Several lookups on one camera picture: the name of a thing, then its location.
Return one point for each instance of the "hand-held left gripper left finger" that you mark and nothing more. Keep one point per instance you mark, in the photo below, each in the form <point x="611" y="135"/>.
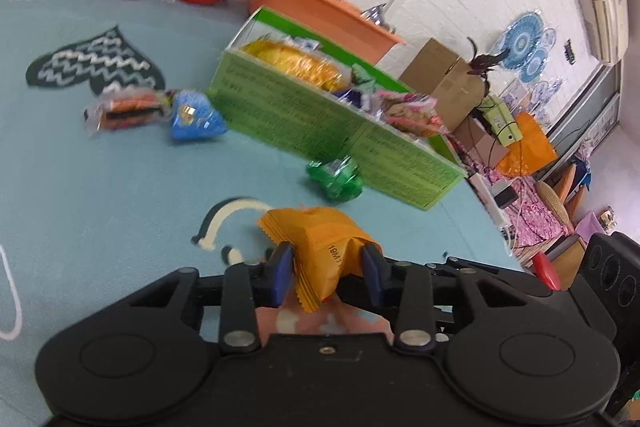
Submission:
<point x="281" y="269"/>

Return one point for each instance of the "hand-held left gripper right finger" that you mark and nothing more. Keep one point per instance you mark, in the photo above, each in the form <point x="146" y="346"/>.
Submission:
<point x="372" y="274"/>

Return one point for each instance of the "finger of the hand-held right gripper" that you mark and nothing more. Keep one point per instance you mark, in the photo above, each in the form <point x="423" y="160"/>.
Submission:
<point x="545" y="288"/>
<point x="357" y="294"/>

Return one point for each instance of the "orange snack packet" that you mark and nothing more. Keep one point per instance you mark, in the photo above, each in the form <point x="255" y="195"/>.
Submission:
<point x="320" y="242"/>

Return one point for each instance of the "green cardboard box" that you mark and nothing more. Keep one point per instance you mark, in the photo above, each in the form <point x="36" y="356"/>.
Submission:
<point x="310" y="122"/>

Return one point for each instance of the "clear bag of red dates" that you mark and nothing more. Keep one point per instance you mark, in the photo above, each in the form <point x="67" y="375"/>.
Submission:
<point x="407" y="112"/>

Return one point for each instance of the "clear packet of orange snacks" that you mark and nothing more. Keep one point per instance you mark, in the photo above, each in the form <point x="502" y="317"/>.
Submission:
<point x="125" y="112"/>

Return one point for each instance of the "red plastic object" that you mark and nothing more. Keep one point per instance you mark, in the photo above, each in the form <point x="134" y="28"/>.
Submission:
<point x="546" y="271"/>

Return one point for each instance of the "pink floral cloth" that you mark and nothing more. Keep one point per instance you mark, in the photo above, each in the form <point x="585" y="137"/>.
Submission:
<point x="530" y="212"/>

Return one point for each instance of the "woven straw cushion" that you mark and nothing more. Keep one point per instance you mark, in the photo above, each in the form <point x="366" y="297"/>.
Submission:
<point x="554" y="202"/>

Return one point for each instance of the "green foil candy packet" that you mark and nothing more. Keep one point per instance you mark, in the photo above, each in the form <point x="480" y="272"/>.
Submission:
<point x="335" y="179"/>

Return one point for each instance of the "white power strip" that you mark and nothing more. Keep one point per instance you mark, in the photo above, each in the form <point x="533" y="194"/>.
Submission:
<point x="487" y="202"/>

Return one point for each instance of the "orange plastic bag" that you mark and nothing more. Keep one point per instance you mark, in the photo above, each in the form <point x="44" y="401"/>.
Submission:
<point x="532" y="147"/>

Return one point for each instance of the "small brown cardboard box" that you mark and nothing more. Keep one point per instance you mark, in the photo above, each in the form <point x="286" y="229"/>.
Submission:
<point x="477" y="142"/>

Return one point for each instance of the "pale green device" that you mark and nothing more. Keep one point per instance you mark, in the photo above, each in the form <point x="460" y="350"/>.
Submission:
<point x="502" y="122"/>

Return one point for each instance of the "teal printed tablecloth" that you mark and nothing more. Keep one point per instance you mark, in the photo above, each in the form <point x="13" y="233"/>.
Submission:
<point x="125" y="187"/>

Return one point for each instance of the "dark blue snack packet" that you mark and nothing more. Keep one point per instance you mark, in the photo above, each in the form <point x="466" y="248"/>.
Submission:
<point x="352" y="98"/>

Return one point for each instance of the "green snack packet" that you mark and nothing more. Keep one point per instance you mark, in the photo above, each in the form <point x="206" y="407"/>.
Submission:
<point x="362" y="74"/>

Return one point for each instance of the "large yellow snack bag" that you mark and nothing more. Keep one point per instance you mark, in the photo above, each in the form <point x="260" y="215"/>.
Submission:
<point x="295" y="64"/>

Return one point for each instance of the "dark purple plant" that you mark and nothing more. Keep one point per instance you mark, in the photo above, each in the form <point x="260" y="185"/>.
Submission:
<point x="482" y="59"/>

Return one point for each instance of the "shiny metal ladle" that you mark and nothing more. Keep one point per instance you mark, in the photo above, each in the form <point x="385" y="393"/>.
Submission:
<point x="377" y="16"/>

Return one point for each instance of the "orange plastic basket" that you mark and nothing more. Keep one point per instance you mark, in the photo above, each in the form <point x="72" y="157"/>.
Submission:
<point x="320" y="7"/>

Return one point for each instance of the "white air conditioner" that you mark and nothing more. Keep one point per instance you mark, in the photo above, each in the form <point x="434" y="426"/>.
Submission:
<point x="607" y="7"/>

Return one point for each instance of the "blue patterned wall plates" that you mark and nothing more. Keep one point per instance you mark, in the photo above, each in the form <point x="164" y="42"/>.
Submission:
<point x="522" y="44"/>

